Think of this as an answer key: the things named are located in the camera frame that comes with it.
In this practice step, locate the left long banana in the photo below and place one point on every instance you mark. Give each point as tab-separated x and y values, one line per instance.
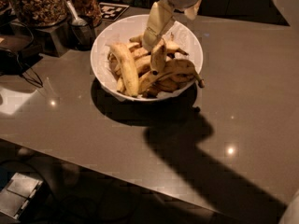
128	82

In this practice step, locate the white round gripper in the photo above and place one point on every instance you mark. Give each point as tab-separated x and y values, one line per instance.
160	15

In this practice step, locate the metal stand block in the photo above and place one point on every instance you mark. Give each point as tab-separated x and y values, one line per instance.
54	40

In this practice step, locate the black device with cable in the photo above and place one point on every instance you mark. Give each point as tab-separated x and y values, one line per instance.
19	52

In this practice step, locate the right banana with stem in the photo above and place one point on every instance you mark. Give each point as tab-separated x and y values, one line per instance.
172	67

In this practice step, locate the black white marker tag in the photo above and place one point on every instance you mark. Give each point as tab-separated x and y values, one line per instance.
110	11

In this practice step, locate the curved banana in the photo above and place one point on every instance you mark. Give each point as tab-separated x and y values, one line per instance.
158	57

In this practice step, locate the metal spoon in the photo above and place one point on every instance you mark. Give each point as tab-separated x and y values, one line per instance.
76	19

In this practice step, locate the glass jar of nuts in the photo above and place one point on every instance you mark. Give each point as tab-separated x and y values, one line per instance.
39	13

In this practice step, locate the grey box on floor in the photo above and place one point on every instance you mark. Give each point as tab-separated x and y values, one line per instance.
17	196

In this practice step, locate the dark cup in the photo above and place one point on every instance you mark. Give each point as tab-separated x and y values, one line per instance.
82	36

